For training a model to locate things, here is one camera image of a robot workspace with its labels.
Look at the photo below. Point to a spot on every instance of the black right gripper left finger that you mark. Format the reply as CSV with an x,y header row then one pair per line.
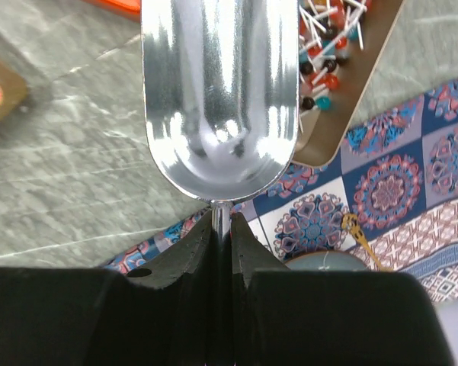
x,y
154,315

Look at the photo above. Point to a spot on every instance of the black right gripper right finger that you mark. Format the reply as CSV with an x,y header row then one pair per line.
x,y
287,317

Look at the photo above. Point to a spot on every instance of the silver metal scoop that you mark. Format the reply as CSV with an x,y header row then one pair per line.
x,y
221,97

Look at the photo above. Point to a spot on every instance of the orange tin of lollipops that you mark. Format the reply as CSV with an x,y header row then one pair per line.
x,y
128,6

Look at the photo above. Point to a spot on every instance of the teal ceramic plate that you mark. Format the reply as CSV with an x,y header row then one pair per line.
x,y
326,261

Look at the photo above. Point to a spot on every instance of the patterned blue placemat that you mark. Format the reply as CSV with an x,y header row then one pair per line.
x,y
398,172

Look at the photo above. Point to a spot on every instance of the beige tin of small lollipops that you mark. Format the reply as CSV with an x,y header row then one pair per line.
x,y
324,131

